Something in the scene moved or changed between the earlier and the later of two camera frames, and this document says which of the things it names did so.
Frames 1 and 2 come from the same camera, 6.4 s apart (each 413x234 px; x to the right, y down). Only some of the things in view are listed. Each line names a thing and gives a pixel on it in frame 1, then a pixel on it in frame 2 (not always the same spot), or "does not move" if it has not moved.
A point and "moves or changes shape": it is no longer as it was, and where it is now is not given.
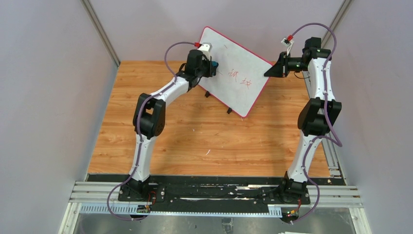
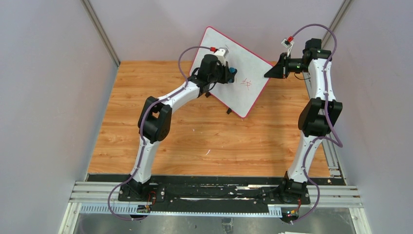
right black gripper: (284, 65) does not move
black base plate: (215, 191) does not move
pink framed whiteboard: (240, 77) does not move
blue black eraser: (214, 65) moves or changes shape
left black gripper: (208, 68) → (222, 74)
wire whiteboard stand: (207, 94) does not move
